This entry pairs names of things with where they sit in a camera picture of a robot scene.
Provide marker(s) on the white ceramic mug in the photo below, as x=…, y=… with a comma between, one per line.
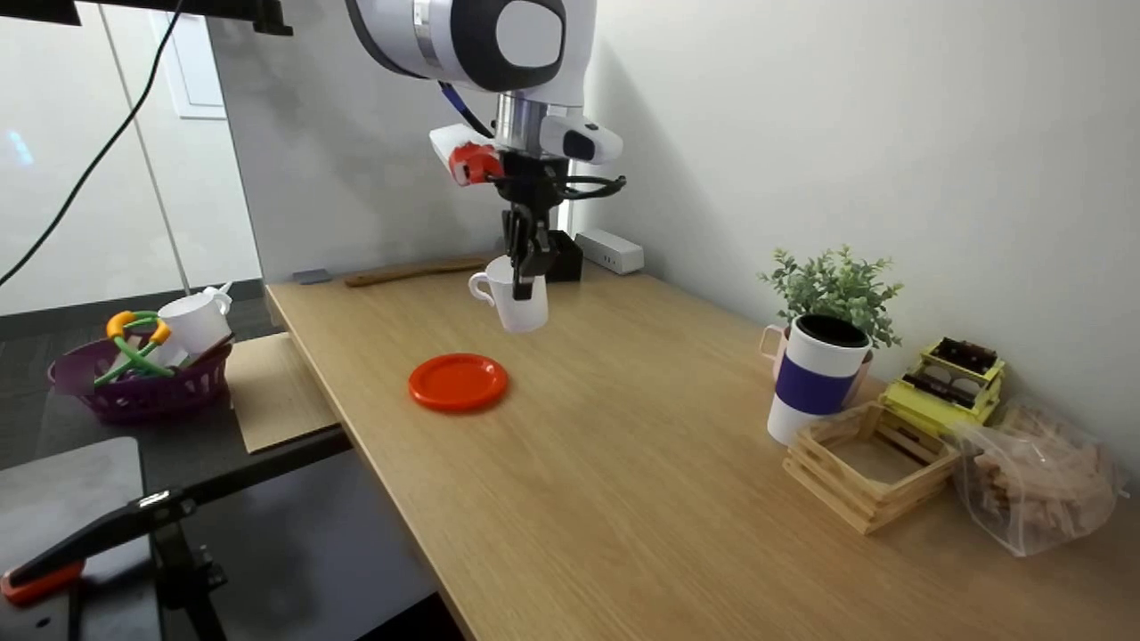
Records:
x=520, y=316

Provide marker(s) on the green yellow plastic toy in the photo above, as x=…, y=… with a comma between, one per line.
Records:
x=129, y=338

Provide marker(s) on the green plant in pink pot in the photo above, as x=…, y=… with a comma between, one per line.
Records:
x=837, y=291

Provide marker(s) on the brown cardboard sheet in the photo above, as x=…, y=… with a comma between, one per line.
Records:
x=278, y=392

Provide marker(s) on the wooden slat crate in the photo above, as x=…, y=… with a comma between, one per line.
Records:
x=873, y=476

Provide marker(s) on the white tumbler with blue band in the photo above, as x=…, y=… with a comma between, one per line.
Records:
x=812, y=381

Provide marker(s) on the clear bag of snacks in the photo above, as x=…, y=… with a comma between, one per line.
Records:
x=1046, y=487

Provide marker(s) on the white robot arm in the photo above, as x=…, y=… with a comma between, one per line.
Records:
x=476, y=41

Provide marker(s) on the white rectangular speaker box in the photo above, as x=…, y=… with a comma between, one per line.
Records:
x=609, y=250

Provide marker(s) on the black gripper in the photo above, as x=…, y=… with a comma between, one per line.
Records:
x=531, y=183

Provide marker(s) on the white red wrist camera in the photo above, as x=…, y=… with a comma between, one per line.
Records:
x=465, y=158

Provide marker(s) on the grey flat panel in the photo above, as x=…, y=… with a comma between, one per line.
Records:
x=66, y=498

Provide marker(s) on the purple plastic basket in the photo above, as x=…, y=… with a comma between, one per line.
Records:
x=142, y=392

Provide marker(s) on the yellow box with compartments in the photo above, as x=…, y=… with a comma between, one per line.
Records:
x=947, y=381

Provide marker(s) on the thin wooden stick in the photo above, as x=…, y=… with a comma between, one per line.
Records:
x=412, y=272

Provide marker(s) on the white wall notice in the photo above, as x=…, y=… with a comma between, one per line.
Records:
x=196, y=74

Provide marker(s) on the white cup in basket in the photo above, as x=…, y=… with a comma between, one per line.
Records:
x=196, y=323

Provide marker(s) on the black side table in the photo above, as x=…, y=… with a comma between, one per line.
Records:
x=35, y=342

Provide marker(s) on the red round saucer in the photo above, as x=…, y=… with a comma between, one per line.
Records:
x=457, y=381

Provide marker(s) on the black stand with orange grip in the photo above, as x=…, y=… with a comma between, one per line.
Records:
x=180, y=504

